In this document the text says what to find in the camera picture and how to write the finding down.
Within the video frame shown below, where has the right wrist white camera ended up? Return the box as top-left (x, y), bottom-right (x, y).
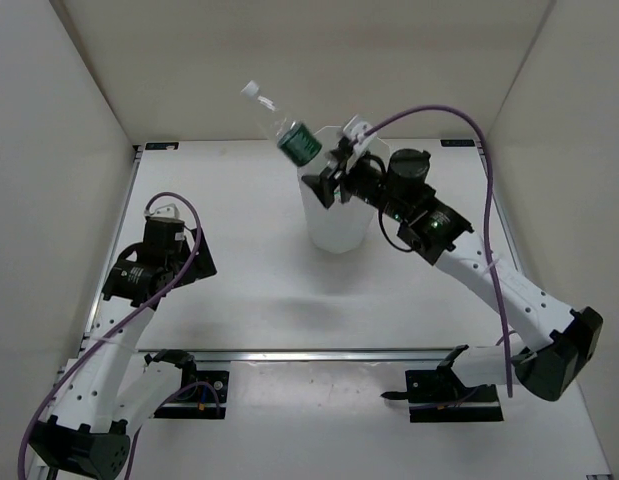
top-left (330, 115), bottom-right (375, 171)

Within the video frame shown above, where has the right dark table label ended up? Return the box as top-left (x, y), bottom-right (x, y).
top-left (440, 139), bottom-right (475, 148)

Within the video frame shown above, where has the wrist white camera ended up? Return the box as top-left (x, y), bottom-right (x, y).
top-left (143, 203), bottom-right (181, 219)
top-left (330, 115), bottom-right (375, 171)

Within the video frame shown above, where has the left dark table label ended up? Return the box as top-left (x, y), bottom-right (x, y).
top-left (144, 142), bottom-right (179, 151)

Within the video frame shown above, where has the white octagonal plastic bin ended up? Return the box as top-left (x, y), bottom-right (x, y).
top-left (297, 126), bottom-right (377, 254)

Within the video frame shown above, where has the dark table label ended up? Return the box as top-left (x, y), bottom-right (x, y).
top-left (144, 142), bottom-right (179, 151)
top-left (440, 139), bottom-right (475, 148)

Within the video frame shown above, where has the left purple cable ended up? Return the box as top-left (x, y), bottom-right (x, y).
top-left (16, 192), bottom-right (205, 474)

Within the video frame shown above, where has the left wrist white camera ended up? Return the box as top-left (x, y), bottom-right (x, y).
top-left (143, 203), bottom-right (181, 219)

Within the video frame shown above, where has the clear bottle green label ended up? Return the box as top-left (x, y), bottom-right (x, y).
top-left (241, 80), bottom-right (322, 168)

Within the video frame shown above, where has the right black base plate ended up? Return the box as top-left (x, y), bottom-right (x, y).
top-left (405, 370), bottom-right (504, 423)

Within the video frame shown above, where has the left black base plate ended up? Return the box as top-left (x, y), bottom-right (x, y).
top-left (154, 363), bottom-right (230, 420)

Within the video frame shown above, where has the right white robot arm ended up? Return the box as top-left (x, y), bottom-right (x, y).
top-left (300, 148), bottom-right (603, 402)

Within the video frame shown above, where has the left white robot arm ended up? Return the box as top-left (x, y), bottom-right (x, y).
top-left (28, 215), bottom-right (217, 479)

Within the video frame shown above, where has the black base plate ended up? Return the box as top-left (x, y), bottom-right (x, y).
top-left (405, 370), bottom-right (504, 423)
top-left (154, 363), bottom-right (230, 420)

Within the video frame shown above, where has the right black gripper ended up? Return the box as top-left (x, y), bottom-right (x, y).
top-left (307, 148), bottom-right (410, 222)

